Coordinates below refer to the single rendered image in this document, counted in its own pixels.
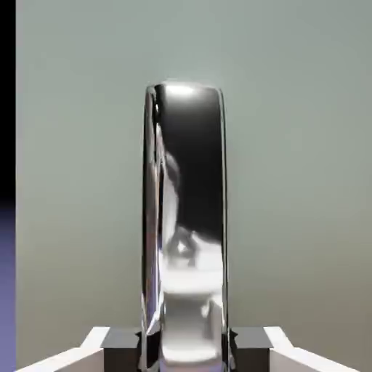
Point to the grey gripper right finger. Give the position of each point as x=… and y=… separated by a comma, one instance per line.
x=255, y=351

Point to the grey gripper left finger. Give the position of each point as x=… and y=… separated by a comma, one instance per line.
x=116, y=351

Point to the grey-green cabinet door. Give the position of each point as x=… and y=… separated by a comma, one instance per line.
x=290, y=145

